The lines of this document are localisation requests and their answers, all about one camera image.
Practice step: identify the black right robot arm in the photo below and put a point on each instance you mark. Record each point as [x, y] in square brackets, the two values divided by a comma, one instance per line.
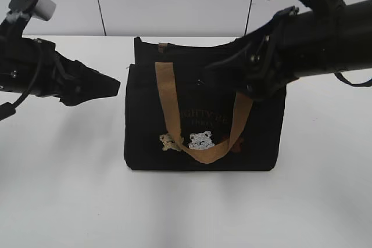
[291, 46]

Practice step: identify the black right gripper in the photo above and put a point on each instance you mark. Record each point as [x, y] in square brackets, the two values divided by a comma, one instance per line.
[258, 69]

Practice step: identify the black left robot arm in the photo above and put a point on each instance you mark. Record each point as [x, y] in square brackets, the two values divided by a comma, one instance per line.
[35, 67]

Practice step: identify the black canvas tote bag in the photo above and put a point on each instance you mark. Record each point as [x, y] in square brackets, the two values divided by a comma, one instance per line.
[205, 114]

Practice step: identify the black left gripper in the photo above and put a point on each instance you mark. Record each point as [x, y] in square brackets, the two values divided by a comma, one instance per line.
[69, 80]

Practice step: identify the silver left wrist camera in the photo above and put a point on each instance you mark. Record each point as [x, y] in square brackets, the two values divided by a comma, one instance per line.
[40, 9]

